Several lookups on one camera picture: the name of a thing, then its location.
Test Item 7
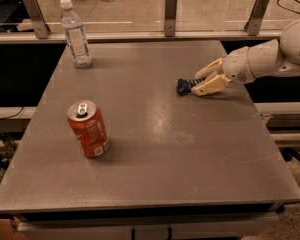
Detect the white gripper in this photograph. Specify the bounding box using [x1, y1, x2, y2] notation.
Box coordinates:
[191, 46, 255, 96]

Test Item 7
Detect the clear glass barrier panel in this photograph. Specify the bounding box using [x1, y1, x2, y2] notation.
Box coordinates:
[0, 0, 300, 35]

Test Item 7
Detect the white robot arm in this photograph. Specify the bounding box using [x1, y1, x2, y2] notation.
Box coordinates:
[191, 19, 300, 96]

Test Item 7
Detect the right metal bracket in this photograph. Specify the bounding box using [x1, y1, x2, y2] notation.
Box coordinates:
[244, 0, 270, 36]

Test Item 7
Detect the clear plastic water bottle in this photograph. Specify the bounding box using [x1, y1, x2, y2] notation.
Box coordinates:
[60, 0, 92, 68]

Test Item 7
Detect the orange soda can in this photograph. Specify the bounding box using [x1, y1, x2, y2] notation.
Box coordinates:
[68, 100, 109, 158]

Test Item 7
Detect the metal bracket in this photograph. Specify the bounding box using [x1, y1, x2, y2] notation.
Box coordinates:
[164, 0, 177, 37]
[22, 0, 50, 39]
[244, 0, 270, 36]

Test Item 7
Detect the dark blue rxbar wrapper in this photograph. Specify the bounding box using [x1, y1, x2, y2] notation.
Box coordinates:
[176, 78, 204, 95]

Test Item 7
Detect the left metal bracket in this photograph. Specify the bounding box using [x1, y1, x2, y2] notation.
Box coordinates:
[22, 0, 50, 39]

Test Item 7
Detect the middle metal bracket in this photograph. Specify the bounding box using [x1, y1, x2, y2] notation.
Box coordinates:
[164, 0, 177, 37]

